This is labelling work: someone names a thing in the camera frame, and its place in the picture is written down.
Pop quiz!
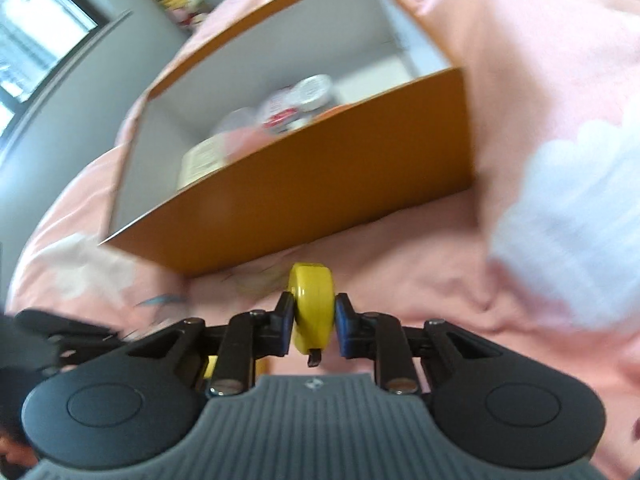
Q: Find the beige paper carton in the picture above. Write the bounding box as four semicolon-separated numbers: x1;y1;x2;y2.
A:
177;135;236;193

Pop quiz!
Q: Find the round tin red print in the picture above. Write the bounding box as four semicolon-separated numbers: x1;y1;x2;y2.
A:
257;87;313;136

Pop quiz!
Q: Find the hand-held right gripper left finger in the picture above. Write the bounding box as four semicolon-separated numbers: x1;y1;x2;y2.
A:
127;291;297;398

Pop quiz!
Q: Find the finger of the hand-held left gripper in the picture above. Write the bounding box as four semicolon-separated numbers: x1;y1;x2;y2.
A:
47;337;128;370
14;310;121;342

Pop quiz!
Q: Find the window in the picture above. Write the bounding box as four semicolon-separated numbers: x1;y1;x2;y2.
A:
0;0;133;143

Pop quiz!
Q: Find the round white tin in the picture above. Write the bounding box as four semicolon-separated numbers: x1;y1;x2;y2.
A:
292;74;337;111

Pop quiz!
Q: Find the clear plastic cup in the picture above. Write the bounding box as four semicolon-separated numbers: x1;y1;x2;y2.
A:
210;106;271;161

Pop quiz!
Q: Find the orange cardboard box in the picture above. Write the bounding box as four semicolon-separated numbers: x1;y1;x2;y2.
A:
97;0;476;278

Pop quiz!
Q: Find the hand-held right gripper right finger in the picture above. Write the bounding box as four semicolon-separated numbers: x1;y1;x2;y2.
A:
334;292;501;396

